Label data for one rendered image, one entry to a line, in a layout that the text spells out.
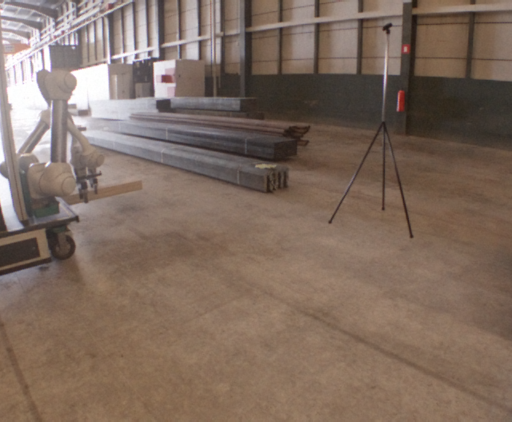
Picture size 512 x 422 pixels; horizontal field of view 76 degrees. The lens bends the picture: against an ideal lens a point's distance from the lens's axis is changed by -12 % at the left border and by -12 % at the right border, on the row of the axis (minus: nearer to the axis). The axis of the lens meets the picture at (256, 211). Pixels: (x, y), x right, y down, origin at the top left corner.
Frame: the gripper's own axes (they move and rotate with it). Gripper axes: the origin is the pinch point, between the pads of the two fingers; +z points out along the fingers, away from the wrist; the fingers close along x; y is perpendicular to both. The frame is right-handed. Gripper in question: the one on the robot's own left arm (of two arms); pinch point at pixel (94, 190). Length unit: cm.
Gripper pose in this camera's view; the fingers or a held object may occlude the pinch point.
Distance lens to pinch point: 378.8
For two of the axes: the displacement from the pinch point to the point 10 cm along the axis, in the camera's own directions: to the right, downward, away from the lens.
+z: 0.0, 9.5, 3.2
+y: -7.3, 2.2, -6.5
